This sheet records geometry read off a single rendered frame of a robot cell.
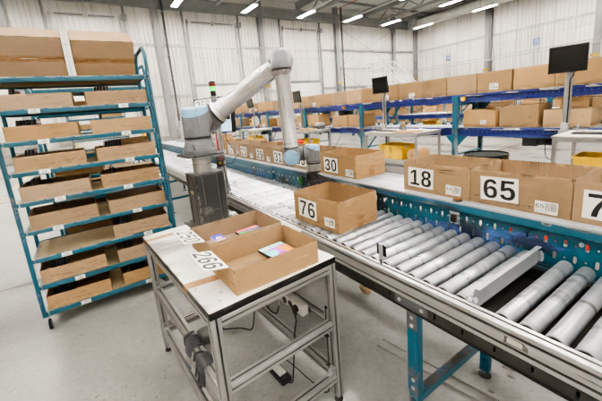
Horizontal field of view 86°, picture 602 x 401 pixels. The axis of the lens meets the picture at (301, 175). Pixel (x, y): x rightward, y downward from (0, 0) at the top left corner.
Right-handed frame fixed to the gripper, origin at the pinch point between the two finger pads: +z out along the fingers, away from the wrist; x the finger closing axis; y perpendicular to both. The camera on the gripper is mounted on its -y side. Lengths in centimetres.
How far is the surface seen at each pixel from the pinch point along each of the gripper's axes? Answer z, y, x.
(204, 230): -1, 77, 2
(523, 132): 6, -451, -66
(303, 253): -1, 54, 61
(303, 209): -2.5, 22.6, 15.0
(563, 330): 5, 22, 139
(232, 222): -1, 61, 2
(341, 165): -17.3, -28.9, -9.4
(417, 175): -18, -29, 55
